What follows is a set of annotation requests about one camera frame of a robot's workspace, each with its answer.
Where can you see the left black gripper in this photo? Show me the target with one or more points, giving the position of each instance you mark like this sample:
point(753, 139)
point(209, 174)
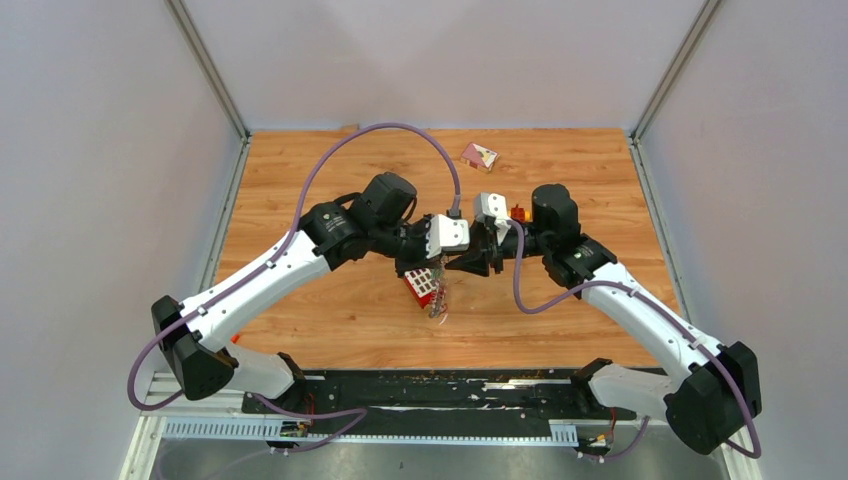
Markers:
point(421, 261)

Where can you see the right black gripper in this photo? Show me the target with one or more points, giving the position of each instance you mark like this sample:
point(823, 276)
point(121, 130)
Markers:
point(476, 261)

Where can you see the large metal keyring with rings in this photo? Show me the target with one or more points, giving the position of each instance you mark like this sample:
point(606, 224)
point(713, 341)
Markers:
point(437, 305)

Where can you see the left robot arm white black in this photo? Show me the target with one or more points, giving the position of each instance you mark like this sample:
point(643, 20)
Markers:
point(197, 332)

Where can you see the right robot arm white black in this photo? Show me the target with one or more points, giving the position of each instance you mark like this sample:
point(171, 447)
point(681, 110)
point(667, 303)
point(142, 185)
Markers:
point(707, 390)

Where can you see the red window toy brick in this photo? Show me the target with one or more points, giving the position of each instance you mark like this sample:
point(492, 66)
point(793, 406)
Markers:
point(422, 285)

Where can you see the toy brick car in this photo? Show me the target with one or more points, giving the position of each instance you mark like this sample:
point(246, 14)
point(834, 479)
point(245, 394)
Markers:
point(520, 214)

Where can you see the playing card box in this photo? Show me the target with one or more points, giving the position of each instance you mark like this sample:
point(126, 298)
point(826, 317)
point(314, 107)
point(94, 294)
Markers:
point(479, 157)

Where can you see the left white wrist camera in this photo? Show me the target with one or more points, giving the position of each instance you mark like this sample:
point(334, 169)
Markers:
point(446, 235)

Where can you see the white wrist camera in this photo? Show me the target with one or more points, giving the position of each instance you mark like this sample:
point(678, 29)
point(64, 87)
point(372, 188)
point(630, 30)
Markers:
point(492, 208)
point(446, 235)

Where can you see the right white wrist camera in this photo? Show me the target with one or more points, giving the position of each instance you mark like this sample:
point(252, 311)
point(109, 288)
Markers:
point(492, 208)

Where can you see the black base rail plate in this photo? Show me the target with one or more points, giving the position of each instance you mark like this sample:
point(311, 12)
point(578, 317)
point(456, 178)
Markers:
point(439, 403)

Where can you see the left aluminium frame post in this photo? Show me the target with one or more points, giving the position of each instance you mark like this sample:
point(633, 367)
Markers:
point(193, 38)

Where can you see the aluminium frame post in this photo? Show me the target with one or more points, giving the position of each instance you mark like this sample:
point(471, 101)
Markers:
point(193, 38)
point(675, 68)

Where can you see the right aluminium frame post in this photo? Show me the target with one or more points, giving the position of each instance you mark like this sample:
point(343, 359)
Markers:
point(675, 68)

